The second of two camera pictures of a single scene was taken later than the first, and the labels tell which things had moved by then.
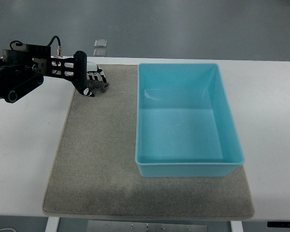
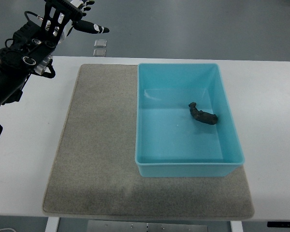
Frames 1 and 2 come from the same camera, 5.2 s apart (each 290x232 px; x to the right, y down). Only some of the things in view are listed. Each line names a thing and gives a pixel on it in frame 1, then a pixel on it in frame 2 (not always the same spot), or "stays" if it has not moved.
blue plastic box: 184,127 stays
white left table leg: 52,224 stays
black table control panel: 283,224 stays
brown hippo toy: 94,84 -> 202,116
